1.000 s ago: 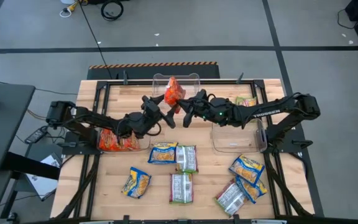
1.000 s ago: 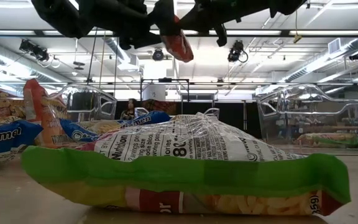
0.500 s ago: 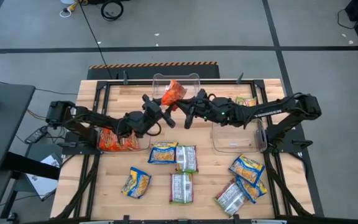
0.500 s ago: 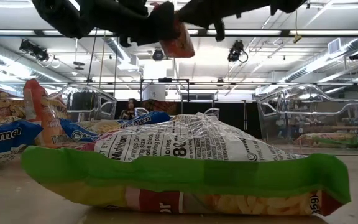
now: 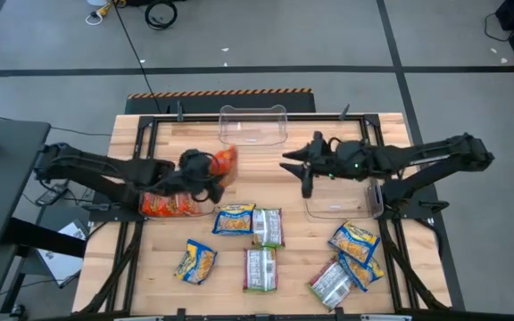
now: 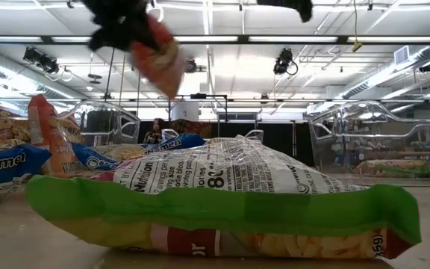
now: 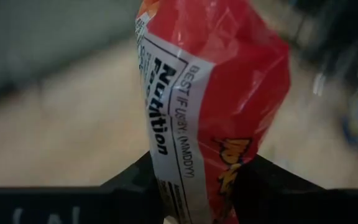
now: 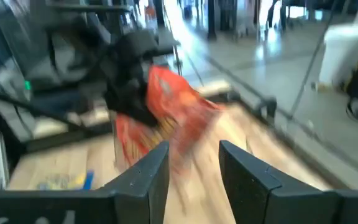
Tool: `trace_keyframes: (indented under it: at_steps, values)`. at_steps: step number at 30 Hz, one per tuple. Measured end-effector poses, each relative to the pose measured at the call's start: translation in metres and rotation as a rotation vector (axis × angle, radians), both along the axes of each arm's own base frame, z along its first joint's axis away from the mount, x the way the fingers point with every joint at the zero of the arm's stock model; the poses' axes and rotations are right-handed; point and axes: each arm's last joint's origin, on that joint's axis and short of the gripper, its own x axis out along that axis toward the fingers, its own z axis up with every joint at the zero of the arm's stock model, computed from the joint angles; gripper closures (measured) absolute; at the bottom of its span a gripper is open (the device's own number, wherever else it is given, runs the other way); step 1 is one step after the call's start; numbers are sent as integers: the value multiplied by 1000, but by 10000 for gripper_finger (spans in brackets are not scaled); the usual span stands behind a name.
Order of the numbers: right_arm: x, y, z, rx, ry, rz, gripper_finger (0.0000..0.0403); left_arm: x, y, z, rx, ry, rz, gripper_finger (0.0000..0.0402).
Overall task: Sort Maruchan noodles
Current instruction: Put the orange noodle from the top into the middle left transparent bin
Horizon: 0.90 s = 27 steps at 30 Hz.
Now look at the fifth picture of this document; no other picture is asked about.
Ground yellow white power plug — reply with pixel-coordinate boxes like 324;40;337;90
85;0;116;26

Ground black metal rig frame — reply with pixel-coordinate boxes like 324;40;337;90
78;103;452;321

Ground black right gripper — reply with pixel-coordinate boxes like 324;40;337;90
279;130;345;199

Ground white paper sheets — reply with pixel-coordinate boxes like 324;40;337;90
37;221;87;284

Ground silver snack bag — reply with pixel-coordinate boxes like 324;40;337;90
308;257;354;312

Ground blue yellow Maruchan ramen packet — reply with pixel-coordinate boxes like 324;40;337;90
327;221;381;265
211;202;257;236
174;239;218;285
337;251;386;293

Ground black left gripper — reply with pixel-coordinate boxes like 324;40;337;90
178;148;226;204

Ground black desk base beam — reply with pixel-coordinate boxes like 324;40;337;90
6;217;88;259

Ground clear plastic bin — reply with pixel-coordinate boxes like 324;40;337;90
135;180;219;232
303;169;386;223
218;104;288;148

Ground coiled black cable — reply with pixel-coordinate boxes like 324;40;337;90
144;0;178;31

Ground dark grey desk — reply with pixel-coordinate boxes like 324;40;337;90
0;118;52;251

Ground black hazard-striped floor mat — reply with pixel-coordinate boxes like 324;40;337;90
124;87;317;115

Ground black floor cable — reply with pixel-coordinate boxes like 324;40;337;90
112;0;163;113
483;12;514;44

